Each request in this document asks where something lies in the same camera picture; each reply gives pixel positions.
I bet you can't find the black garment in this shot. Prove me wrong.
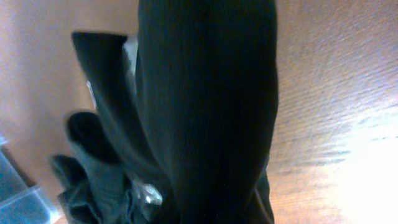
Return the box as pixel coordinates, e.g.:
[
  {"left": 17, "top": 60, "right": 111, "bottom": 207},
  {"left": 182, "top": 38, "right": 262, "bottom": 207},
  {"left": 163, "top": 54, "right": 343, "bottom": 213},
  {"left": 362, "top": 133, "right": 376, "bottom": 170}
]
[{"left": 50, "top": 0, "right": 278, "bottom": 224}]

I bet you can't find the clear plastic storage bin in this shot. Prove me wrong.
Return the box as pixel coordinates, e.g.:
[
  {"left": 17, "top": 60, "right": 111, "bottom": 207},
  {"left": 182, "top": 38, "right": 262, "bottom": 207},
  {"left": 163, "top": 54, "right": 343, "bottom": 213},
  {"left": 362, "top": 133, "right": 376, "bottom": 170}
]
[{"left": 1, "top": 138, "right": 60, "bottom": 224}]

